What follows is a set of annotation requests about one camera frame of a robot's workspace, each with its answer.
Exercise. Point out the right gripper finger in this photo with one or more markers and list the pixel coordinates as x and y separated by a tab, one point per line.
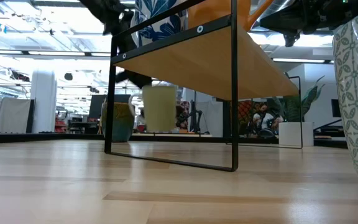
286	20
291	37

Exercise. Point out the brown and teal glazed mug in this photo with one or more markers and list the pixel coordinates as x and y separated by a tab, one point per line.
122	124

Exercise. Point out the orange mug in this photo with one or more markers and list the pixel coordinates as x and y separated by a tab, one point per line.
210	9

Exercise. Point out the black monitor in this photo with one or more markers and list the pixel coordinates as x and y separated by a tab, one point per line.
96	105

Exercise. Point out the white mug blue floral print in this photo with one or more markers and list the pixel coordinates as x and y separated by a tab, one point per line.
163	29

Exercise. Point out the red cart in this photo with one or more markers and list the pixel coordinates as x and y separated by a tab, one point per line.
61	126

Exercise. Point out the white column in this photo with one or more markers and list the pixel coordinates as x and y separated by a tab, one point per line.
43	102

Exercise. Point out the person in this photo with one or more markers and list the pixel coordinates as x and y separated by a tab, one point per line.
261	119

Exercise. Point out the snake plant in white pot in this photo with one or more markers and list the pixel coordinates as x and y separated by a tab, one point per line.
294	133

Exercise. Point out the white partition panel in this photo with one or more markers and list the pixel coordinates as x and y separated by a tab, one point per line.
14	115

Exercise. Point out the black frame wooden shelf riser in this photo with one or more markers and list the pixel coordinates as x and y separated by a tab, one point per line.
204	62

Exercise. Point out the black wall screen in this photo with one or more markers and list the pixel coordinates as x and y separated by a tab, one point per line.
336	108

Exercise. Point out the black table frame rails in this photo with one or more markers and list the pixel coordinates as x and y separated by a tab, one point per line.
42	137

